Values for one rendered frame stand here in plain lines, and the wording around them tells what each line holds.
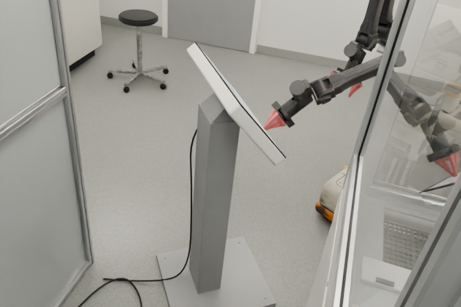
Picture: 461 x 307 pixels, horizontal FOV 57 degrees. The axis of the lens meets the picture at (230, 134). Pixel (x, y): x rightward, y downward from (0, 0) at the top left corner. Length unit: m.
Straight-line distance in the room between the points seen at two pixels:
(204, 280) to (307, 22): 3.27
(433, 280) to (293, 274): 2.06
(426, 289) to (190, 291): 1.90
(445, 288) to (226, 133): 1.27
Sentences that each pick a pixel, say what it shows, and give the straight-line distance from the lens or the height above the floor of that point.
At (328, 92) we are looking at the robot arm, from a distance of 1.52.
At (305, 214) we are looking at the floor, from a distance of 2.74.
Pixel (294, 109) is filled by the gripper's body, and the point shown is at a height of 1.09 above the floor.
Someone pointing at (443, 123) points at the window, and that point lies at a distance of 0.49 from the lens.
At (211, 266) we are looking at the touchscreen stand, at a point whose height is 0.22.
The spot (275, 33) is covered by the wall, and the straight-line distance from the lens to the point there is 4.81.
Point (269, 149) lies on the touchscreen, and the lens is 1.44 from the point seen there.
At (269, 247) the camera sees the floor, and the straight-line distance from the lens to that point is 2.49.
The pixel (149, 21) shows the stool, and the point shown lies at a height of 0.61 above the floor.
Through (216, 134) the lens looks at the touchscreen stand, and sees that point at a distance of 1.55.
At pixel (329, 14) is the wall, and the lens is 4.69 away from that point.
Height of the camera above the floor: 1.82
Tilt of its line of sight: 33 degrees down
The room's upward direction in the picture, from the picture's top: 6 degrees clockwise
